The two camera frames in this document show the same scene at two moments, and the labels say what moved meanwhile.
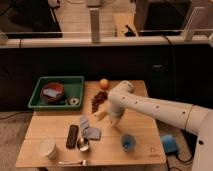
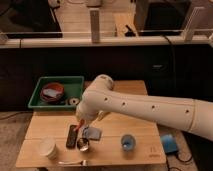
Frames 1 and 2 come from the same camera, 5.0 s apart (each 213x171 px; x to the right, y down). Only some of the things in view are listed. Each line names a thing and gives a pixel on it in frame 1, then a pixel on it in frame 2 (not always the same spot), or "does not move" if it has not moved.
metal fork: [82, 162] does not move
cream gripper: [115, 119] → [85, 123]
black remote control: [72, 136] does not move
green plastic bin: [72, 87] does not move
